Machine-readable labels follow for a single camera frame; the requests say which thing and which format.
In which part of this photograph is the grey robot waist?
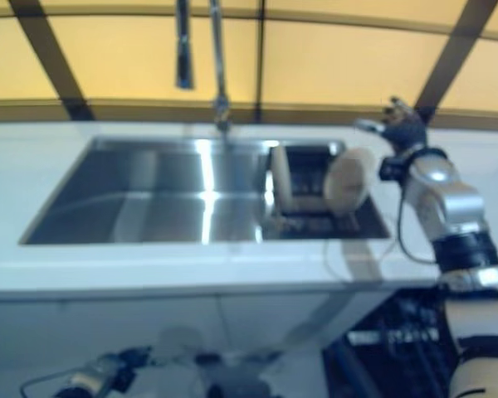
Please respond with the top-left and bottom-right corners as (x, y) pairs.
(194, 352), (275, 398)

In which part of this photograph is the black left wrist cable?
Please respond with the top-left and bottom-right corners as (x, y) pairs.
(19, 367), (82, 398)

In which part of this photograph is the stainless steel sink basin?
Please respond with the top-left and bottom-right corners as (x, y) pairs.
(18, 136), (393, 246)

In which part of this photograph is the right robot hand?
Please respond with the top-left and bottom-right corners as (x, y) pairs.
(354, 95), (428, 157)

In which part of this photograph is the chrome gooseneck kitchen faucet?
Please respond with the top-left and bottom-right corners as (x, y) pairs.
(173, 0), (234, 130)

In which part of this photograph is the black built-in dishwasher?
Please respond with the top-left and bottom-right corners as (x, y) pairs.
(322, 285), (461, 398)

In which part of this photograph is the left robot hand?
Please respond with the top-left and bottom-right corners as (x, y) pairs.
(118, 346), (159, 387)

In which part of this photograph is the cream round plate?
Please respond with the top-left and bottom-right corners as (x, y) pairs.
(271, 144), (294, 211)
(324, 148), (377, 216)

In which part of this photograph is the black dish drying rack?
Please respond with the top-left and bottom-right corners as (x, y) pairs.
(261, 143), (392, 240)

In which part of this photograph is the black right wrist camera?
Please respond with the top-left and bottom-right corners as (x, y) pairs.
(379, 155), (408, 182)

